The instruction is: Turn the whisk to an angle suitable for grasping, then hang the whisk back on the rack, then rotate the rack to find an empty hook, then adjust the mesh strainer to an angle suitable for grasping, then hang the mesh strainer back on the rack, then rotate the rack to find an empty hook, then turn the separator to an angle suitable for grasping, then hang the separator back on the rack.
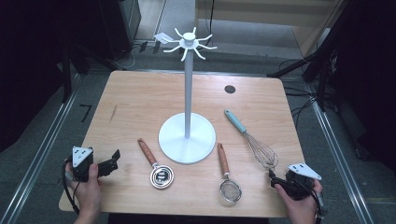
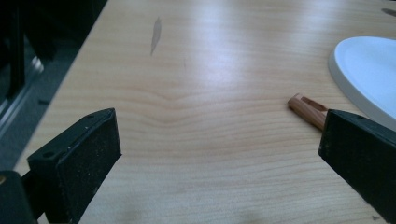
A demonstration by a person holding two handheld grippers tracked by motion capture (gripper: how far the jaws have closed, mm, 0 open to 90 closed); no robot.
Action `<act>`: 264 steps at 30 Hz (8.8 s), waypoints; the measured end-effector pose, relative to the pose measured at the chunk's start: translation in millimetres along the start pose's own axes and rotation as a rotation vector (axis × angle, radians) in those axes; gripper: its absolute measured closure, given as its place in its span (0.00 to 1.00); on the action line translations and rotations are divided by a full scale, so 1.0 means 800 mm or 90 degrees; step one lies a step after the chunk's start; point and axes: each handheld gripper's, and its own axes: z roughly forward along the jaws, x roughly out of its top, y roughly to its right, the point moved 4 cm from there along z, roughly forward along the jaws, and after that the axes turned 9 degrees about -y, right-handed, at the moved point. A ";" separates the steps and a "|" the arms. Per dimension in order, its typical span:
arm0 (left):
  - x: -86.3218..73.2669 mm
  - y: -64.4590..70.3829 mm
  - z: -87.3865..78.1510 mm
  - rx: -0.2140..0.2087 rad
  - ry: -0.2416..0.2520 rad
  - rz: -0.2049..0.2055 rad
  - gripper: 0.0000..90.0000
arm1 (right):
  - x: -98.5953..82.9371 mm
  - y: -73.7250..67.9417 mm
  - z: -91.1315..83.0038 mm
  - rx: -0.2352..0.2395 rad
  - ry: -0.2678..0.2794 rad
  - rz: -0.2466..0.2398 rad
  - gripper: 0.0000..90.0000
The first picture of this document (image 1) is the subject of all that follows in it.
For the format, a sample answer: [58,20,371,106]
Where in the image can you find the white paper tag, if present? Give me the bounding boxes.
[153,32,171,45]

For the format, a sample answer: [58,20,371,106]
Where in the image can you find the black cabinet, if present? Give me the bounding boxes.
[97,0,143,62]

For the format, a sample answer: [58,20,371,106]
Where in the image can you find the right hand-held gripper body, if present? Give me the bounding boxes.
[281,162,322,201]

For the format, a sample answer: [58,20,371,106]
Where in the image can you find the mesh strainer with wooden handle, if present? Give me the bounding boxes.
[217,142,243,204]

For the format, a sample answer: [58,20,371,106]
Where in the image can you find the whisk with teal handle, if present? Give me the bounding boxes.
[223,108,279,171]

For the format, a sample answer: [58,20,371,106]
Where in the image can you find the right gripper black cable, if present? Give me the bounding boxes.
[310,186,329,224]

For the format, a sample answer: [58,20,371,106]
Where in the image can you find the round metal utensil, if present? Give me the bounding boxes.
[136,137,175,190]

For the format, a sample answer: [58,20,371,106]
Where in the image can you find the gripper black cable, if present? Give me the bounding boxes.
[62,158,80,216]
[310,186,329,224]

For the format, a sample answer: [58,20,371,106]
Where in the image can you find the metal floor rail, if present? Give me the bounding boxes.
[0,90,78,224]
[306,83,375,224]

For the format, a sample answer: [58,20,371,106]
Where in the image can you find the light wooden panel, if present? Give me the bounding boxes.
[195,0,347,57]

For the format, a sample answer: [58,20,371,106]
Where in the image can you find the white utensil rack stand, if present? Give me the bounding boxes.
[158,26,218,165]

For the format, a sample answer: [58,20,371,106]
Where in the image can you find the black tripod stand legs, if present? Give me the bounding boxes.
[266,46,340,113]

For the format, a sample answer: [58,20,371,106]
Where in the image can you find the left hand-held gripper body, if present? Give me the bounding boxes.
[72,146,94,183]

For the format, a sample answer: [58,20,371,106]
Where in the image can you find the person's left hand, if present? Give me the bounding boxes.
[64,162,103,215]

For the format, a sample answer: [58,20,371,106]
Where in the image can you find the white floor cable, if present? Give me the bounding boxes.
[111,46,137,70]

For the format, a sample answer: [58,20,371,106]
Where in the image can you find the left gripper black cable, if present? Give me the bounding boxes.
[62,158,80,216]

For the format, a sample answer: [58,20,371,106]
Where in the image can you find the black metal stand frame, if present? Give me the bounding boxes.
[60,43,94,104]

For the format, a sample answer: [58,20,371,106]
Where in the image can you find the thin black hanging cable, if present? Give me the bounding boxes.
[207,0,217,40]

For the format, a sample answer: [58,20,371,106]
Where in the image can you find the black floor cables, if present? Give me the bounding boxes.
[281,57,321,129]

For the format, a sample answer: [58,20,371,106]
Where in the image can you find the person's right hand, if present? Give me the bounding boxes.
[275,179,324,224]

